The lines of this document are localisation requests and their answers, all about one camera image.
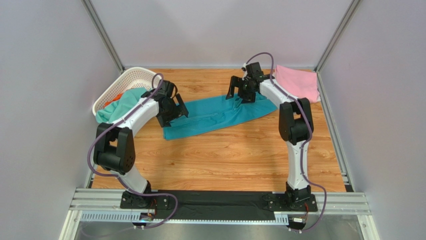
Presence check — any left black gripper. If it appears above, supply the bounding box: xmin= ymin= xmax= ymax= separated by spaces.
xmin=157 ymin=93 xmax=189 ymax=127

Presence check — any teal t shirt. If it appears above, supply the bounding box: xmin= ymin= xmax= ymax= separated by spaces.
xmin=163 ymin=93 xmax=277 ymax=141

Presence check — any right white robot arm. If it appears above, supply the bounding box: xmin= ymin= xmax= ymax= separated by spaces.
xmin=226 ymin=62 xmax=313 ymax=203

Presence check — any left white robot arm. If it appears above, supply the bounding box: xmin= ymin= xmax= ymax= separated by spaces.
xmin=89 ymin=79 xmax=189 ymax=198

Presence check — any white plastic laundry basket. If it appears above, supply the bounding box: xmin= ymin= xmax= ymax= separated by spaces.
xmin=92 ymin=66 xmax=160 ymax=116

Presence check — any orange garment in basket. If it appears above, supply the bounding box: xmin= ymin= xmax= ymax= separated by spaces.
xmin=103 ymin=93 xmax=123 ymax=108

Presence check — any light mint t shirt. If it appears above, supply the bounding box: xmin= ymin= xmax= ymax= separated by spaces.
xmin=95 ymin=87 xmax=147 ymax=124

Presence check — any folded pink t shirt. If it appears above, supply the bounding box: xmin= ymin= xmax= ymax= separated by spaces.
xmin=275 ymin=65 xmax=321 ymax=103

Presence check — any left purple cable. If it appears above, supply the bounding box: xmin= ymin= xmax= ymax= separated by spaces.
xmin=87 ymin=73 xmax=179 ymax=230

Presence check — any purple cable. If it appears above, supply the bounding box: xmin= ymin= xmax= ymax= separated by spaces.
xmin=245 ymin=52 xmax=328 ymax=233
xmin=87 ymin=73 xmax=179 ymax=230

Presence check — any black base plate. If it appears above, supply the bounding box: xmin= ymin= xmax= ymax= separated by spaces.
xmin=120 ymin=190 xmax=318 ymax=221

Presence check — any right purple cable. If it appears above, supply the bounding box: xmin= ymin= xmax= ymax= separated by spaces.
xmin=245 ymin=52 xmax=328 ymax=233

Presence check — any aluminium frame rail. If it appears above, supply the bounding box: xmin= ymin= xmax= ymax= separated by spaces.
xmin=60 ymin=188 xmax=379 ymax=240

